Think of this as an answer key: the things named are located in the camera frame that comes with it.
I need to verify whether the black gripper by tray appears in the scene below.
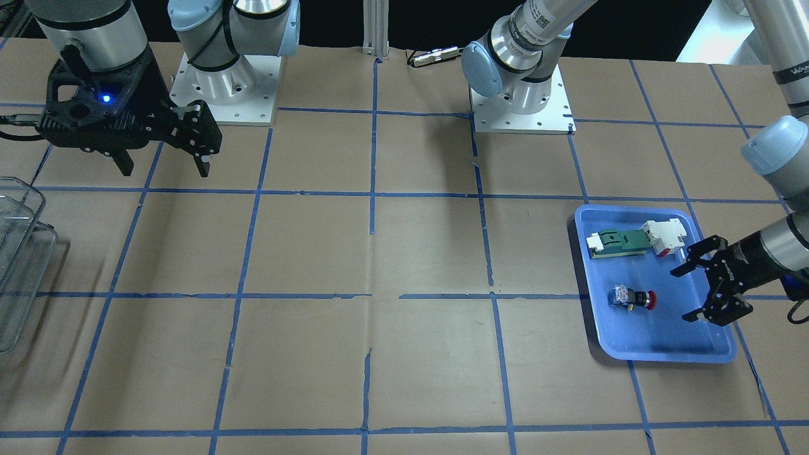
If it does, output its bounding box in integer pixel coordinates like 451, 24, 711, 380
671, 233, 775, 327

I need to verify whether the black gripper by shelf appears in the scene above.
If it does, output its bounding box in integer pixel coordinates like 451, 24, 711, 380
35, 48, 222, 178

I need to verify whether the red emergency stop button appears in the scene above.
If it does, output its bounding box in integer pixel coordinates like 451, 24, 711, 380
607, 284, 658, 311

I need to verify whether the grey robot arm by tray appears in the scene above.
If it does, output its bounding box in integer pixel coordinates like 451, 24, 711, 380
671, 1, 808, 326

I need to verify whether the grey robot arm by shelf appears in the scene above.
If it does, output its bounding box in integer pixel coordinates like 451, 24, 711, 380
26, 1, 222, 178

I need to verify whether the white circuit breaker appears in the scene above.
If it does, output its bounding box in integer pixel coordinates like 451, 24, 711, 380
641, 218, 688, 257

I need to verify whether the blue plastic tray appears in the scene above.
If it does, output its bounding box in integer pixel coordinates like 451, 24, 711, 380
574, 204, 737, 363

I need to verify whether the green white terminal block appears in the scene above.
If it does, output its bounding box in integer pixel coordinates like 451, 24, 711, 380
586, 229, 651, 258

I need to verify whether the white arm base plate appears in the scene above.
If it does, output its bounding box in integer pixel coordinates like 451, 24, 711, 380
469, 64, 577, 135
170, 54, 285, 126

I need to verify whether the wire mesh shelf rack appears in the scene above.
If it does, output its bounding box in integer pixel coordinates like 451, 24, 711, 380
1, 176, 58, 354

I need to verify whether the aluminium profile post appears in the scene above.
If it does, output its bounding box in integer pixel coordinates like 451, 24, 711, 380
362, 0, 389, 60

